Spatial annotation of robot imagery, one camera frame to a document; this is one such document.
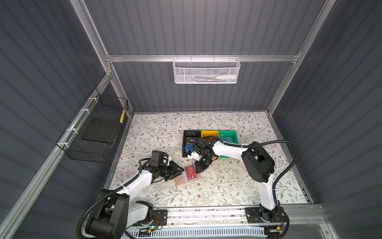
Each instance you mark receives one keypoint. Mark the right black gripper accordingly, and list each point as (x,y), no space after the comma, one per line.
(201,168)

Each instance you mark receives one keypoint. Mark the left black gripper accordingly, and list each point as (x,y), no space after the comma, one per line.
(177,171)

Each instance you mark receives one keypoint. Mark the red card from holder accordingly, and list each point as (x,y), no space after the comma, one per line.
(191,173)

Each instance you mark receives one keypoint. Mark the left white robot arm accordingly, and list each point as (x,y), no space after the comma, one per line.
(111,214)

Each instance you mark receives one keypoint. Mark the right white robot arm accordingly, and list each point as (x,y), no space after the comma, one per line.
(259,165)

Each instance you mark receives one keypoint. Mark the blue card in bin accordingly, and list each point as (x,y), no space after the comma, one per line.
(189,147)

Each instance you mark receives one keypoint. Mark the yellow plastic bin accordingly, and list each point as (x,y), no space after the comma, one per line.
(209,134)

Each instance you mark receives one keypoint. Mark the black plastic bin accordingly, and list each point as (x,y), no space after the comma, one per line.
(189,137)

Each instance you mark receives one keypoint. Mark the green plastic bin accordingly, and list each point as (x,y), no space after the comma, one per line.
(229,136)

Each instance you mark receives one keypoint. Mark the yellow tag on basket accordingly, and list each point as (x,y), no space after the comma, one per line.
(122,116)

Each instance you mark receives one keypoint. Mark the black pad in basket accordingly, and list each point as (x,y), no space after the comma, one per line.
(100,130)

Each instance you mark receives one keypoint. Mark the white marker in basket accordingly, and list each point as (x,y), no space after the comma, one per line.
(227,78)

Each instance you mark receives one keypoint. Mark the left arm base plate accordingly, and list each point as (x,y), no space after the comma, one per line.
(158,219)

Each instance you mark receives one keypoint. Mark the white vented cable duct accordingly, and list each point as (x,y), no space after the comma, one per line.
(201,232)

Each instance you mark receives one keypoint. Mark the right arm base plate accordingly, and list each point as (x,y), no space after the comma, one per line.
(262,215)

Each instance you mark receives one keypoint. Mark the black wire wall basket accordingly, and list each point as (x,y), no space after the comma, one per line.
(100,106)

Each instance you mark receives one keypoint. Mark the white wire mesh basket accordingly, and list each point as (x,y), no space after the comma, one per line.
(204,71)

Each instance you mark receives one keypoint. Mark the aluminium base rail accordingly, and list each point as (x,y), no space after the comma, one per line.
(232,216)

